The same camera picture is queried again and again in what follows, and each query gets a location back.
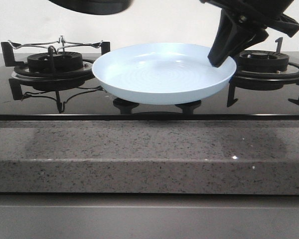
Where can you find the right black pan support grate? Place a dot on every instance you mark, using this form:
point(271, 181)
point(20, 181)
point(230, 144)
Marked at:
point(264, 81)

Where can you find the left silver stove knob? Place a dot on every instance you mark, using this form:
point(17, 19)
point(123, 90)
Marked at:
point(124, 105)

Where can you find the light blue plate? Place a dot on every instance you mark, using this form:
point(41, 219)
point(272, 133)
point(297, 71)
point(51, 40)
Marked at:
point(162, 73)

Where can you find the right black gas burner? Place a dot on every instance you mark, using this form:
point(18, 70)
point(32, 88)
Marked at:
point(262, 61)

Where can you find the right silver stove knob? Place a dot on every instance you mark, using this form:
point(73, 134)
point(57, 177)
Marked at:
point(189, 106)

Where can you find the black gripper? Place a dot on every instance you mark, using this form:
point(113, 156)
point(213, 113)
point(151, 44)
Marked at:
point(243, 23)

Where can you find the grey cabinet drawer front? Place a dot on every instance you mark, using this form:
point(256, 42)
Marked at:
point(116, 216)

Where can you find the black gas burner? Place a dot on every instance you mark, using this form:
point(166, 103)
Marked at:
point(63, 62)
point(262, 61)

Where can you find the silver wire pan stand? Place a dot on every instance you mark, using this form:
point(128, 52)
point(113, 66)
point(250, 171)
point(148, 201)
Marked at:
point(59, 45)

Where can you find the black frying pan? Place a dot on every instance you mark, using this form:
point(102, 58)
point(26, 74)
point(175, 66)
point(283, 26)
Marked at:
point(95, 7)

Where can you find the left black gas burner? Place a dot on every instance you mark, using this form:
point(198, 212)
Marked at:
point(63, 62)

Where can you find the silver stove knob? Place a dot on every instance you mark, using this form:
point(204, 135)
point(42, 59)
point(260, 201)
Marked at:
point(189, 106)
point(124, 105)

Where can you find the black glass gas cooktop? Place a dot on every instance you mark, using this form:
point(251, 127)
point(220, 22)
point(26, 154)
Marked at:
point(89, 102)

